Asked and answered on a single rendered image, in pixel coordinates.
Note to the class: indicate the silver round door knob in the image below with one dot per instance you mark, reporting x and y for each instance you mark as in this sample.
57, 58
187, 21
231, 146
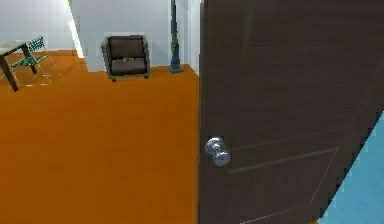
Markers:
218, 152

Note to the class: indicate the blue floor lamp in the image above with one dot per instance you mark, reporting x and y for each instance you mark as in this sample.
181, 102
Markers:
174, 50

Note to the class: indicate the small yellow object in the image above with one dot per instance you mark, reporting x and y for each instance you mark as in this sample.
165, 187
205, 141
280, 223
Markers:
127, 60

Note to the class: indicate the dark brown armchair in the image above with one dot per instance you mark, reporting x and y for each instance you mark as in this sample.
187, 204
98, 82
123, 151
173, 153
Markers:
126, 56

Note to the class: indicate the dark brown room door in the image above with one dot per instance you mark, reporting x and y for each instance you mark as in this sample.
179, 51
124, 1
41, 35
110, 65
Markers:
283, 83

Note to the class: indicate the green lattice folding chair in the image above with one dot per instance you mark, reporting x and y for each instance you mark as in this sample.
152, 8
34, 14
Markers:
31, 58

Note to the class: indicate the dark table with pale top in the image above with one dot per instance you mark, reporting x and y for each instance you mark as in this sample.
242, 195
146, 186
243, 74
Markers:
8, 50

